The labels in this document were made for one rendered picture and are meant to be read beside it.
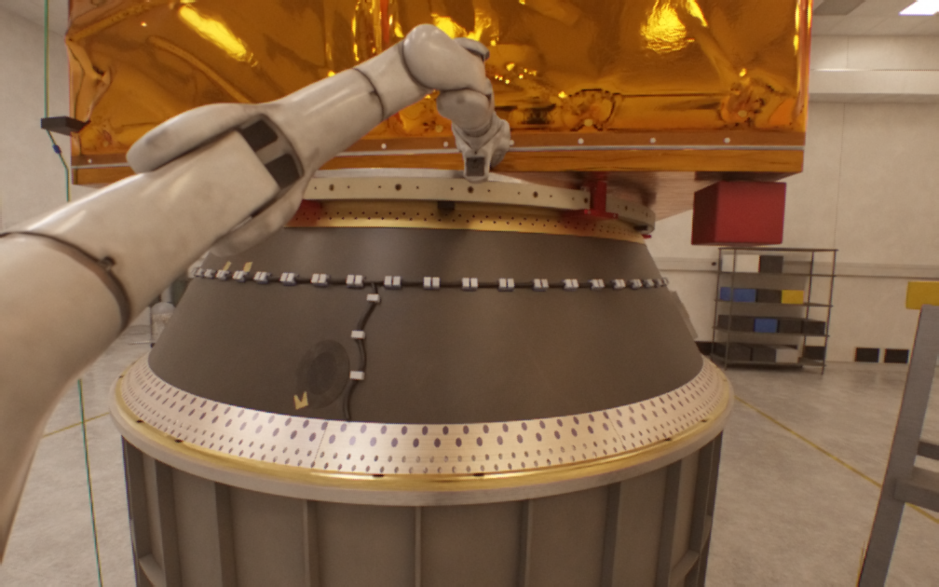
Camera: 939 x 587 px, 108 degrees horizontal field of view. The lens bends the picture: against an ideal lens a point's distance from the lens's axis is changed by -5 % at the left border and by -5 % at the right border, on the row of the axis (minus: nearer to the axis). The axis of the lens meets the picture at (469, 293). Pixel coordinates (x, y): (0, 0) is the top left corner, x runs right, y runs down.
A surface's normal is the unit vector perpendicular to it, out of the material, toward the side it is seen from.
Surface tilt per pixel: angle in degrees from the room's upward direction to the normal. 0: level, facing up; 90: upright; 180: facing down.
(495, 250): 62
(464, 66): 90
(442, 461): 43
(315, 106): 75
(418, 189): 90
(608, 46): 91
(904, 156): 90
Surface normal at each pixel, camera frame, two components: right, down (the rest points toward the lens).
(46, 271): 0.75, -0.63
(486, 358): 0.16, -0.39
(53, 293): 0.86, -0.49
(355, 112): 0.75, 0.29
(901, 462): -0.74, -0.22
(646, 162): -0.15, 0.07
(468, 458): 0.10, -0.67
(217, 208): 0.82, 0.02
